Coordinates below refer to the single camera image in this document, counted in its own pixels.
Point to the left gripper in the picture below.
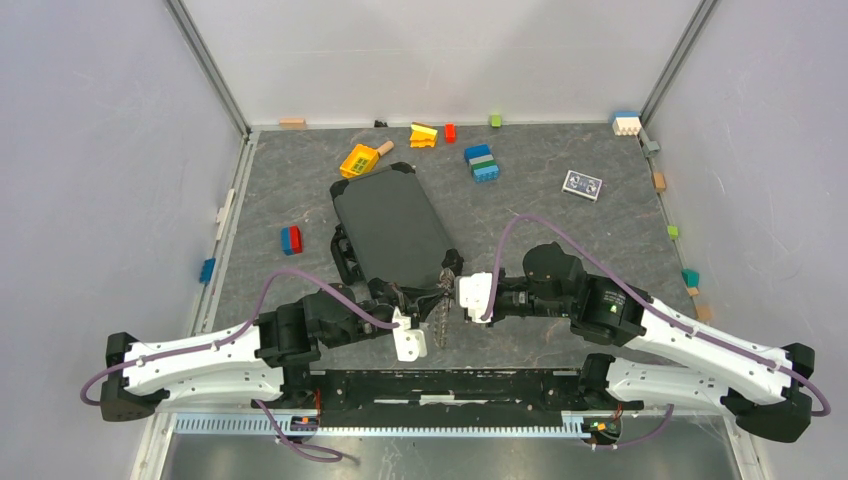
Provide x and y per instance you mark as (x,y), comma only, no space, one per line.
(410,301)

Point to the metal disc keyring with rings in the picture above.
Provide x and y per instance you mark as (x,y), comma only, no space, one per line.
(440,313)

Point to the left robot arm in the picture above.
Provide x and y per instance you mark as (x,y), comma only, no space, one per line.
(268,362)

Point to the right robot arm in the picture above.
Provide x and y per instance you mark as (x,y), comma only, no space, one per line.
(759,387)

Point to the dark grey hard case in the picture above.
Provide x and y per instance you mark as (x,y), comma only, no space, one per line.
(389,231)

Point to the red blue brick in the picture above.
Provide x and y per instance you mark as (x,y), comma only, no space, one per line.
(291,240)

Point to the yellow toy window block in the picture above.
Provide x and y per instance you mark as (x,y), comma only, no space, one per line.
(361,160)

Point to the blue green stacked bricks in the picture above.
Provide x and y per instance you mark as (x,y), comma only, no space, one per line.
(481,163)

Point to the wooden peg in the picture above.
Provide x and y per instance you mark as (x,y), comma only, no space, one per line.
(385,148)

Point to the yellow orange wedge blocks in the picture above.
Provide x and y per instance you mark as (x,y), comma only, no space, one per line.
(422,135)

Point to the red small block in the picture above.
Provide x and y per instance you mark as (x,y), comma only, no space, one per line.
(450,134)

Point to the blue playing card box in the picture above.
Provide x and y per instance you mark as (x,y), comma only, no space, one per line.
(582,185)

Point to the tan wooden block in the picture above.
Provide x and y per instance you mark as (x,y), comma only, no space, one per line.
(292,123)

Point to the orange wooden block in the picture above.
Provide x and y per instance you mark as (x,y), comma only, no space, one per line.
(659,182)

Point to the white blue brick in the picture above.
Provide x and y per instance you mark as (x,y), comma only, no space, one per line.
(626,123)

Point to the teal block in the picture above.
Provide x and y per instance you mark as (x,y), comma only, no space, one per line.
(691,277)

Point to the grey brick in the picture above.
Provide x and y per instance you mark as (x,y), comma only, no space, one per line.
(650,148)

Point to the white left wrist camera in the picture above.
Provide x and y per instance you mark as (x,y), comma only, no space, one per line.
(410,343)

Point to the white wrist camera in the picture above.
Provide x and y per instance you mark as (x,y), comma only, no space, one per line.
(472,294)
(410,343)

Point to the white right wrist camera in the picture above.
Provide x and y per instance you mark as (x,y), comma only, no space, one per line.
(472,294)

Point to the white cable duct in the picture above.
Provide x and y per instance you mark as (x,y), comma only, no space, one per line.
(300,425)

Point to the blue block at left wall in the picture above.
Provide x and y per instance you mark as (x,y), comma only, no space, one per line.
(207,270)

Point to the tan block at right wall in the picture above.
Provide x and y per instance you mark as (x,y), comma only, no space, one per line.
(704,313)

